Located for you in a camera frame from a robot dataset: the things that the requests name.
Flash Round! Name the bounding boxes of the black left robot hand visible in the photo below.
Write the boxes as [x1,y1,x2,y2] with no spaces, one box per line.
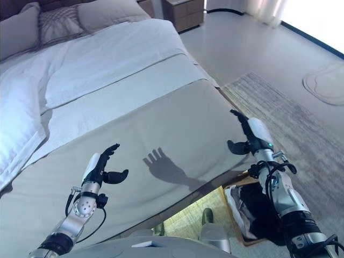
[82,144,129,186]

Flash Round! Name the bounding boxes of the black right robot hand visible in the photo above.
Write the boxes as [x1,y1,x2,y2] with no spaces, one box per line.
[227,109,274,156]

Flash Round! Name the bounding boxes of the black garment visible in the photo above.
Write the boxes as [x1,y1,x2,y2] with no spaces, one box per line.
[238,184,286,246]

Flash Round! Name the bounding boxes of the white shirt with blue tag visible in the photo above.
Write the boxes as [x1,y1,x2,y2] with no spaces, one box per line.
[225,186,256,240]

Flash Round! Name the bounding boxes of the brown wicker basket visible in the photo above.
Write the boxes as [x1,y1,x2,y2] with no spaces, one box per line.
[221,175,297,248]

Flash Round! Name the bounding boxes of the bed with beige cover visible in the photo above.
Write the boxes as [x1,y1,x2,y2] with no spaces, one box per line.
[0,78,259,258]

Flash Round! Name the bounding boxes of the white bed sheet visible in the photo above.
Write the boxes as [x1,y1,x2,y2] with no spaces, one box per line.
[25,53,219,167]

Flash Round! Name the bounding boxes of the grey striped rug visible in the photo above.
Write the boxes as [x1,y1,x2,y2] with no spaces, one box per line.
[152,71,344,258]

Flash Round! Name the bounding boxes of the beige oval floor mat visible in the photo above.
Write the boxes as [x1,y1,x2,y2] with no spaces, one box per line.
[302,62,344,106]

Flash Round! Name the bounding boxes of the grey robot torso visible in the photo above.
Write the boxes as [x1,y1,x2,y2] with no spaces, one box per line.
[56,235,238,258]

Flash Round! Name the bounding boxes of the silver right robot leg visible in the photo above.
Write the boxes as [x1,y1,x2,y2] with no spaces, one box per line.
[198,207,232,254]

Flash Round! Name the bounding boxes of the white duvet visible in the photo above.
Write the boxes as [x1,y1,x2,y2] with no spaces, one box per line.
[0,20,189,184]

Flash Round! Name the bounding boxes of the white curtain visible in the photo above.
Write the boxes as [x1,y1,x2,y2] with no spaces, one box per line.
[240,0,286,30]

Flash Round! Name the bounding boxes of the brown wooden nightstand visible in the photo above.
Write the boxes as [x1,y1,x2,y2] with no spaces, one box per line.
[164,0,204,33]

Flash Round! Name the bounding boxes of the patterned beige pillow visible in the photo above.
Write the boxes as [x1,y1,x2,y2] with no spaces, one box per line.
[37,4,84,46]

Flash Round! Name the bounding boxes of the plain beige pillow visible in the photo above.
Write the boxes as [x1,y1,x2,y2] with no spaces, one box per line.
[0,2,41,63]
[77,0,152,35]

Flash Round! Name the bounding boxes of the brown wooden side panel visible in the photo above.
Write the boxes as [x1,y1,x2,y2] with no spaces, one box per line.
[136,0,156,19]

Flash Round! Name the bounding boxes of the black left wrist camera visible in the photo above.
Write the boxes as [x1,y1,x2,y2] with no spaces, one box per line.
[96,192,109,209]

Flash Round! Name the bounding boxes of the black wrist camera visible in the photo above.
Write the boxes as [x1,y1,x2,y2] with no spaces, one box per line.
[248,163,261,178]
[96,192,109,209]

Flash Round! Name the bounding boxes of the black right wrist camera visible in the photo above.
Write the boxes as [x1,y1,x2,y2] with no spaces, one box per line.
[248,163,261,178]

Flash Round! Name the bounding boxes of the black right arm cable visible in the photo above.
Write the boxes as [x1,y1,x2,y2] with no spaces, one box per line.
[256,158,298,213]

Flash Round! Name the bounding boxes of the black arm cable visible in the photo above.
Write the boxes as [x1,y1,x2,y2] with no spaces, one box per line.
[256,158,298,213]
[66,188,108,241]

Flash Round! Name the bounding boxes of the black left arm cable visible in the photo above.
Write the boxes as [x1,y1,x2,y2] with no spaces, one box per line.
[66,188,108,241]

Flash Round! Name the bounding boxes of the dark window frame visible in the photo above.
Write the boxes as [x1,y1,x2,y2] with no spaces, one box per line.
[280,20,344,59]

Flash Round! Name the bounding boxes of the black curved floor rail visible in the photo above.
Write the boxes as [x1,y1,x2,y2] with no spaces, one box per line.
[203,8,246,15]

